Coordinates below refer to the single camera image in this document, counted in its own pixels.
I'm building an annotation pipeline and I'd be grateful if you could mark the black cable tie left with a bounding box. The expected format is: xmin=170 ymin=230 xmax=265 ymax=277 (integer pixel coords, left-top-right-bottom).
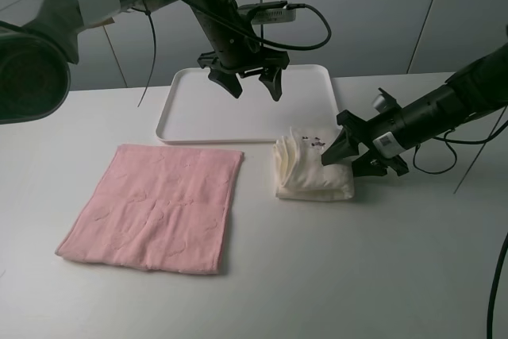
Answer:
xmin=137 ymin=5 xmax=156 ymax=108

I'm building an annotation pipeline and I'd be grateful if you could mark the black cable tie right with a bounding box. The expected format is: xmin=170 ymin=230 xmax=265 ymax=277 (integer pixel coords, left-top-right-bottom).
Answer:
xmin=452 ymin=143 xmax=487 ymax=195

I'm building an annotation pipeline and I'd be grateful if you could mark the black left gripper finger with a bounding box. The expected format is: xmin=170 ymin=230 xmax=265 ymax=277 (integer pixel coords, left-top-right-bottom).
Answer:
xmin=208 ymin=69 xmax=243 ymax=98
xmin=259 ymin=67 xmax=283 ymax=102

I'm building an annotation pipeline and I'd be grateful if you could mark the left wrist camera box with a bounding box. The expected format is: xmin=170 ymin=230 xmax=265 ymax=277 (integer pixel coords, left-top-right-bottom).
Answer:
xmin=237 ymin=1 xmax=296 ymax=25

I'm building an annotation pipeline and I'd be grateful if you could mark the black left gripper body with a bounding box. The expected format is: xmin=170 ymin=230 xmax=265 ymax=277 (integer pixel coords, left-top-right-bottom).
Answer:
xmin=191 ymin=0 xmax=289 ymax=77

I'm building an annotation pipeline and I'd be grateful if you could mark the pink towel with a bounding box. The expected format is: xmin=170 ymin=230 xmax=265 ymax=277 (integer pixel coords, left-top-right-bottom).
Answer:
xmin=56 ymin=144 xmax=244 ymax=275

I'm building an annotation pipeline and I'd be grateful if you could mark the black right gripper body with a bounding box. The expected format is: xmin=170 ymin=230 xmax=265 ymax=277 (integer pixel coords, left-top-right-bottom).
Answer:
xmin=337 ymin=85 xmax=468 ymax=175

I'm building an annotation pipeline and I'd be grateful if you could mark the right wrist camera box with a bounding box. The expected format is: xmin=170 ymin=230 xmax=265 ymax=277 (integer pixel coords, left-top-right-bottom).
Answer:
xmin=372 ymin=88 xmax=400 ymax=114

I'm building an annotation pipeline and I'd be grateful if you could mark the black cable tie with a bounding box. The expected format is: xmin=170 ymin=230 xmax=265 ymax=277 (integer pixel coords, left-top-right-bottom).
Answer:
xmin=452 ymin=143 xmax=487 ymax=195
xmin=137 ymin=5 xmax=156 ymax=108

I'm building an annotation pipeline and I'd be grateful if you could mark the white rectangular plastic tray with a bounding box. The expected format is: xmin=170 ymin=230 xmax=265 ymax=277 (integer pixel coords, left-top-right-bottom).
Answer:
xmin=156 ymin=64 xmax=339 ymax=144

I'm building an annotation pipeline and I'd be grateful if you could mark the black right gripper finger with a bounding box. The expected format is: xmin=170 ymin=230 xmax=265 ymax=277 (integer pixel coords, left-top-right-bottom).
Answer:
xmin=321 ymin=126 xmax=360 ymax=166
xmin=352 ymin=150 xmax=387 ymax=178

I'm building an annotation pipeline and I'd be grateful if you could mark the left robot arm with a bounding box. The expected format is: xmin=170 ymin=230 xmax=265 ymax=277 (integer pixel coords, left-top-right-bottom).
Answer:
xmin=1 ymin=0 xmax=289 ymax=124

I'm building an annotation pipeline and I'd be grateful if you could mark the cream white towel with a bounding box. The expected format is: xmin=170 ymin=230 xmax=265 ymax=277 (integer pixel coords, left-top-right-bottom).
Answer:
xmin=273 ymin=127 xmax=355 ymax=202

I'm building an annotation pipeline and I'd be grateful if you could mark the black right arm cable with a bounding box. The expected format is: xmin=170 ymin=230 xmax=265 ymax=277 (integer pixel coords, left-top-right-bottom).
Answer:
xmin=412 ymin=110 xmax=508 ymax=339

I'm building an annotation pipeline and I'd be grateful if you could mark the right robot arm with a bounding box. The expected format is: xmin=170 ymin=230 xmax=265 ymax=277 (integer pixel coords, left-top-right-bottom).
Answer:
xmin=321 ymin=45 xmax=507 ymax=177

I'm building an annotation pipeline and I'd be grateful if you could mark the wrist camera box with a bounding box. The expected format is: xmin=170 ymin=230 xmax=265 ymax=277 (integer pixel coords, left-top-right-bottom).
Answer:
xmin=372 ymin=88 xmax=400 ymax=114
xmin=237 ymin=1 xmax=296 ymax=25

